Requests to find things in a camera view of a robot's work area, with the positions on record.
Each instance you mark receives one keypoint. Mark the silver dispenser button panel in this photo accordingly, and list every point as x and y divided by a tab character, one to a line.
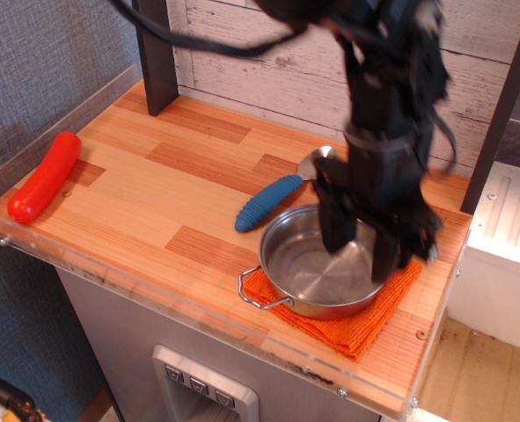
194	392

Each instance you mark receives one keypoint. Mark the orange-red folded towel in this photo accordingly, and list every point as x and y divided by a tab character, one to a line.
349	336

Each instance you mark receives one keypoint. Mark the blue-handled metal spoon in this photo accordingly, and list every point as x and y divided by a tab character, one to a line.
264	202

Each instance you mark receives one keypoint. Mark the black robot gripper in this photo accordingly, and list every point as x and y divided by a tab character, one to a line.
380	185

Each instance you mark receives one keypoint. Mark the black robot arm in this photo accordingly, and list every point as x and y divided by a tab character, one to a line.
395	75

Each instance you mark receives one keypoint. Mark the stainless steel pot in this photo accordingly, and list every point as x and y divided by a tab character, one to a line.
307	279

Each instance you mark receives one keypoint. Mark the dark vertical post right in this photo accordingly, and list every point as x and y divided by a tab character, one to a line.
509	95

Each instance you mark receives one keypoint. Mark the red plastic sausage toy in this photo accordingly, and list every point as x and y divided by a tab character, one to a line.
47	179

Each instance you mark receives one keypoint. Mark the white toy sink counter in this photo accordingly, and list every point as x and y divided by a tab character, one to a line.
485	295

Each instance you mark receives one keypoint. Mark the yellow and black toy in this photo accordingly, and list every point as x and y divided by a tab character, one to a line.
13	408

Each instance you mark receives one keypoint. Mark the grey toy fridge cabinet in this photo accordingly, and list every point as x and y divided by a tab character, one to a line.
123	333

